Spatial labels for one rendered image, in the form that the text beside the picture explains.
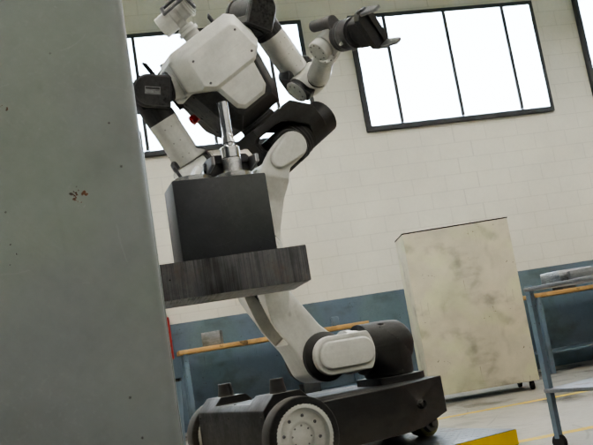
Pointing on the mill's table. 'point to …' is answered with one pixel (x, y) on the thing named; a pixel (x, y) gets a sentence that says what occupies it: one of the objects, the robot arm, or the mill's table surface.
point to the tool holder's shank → (225, 124)
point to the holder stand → (219, 215)
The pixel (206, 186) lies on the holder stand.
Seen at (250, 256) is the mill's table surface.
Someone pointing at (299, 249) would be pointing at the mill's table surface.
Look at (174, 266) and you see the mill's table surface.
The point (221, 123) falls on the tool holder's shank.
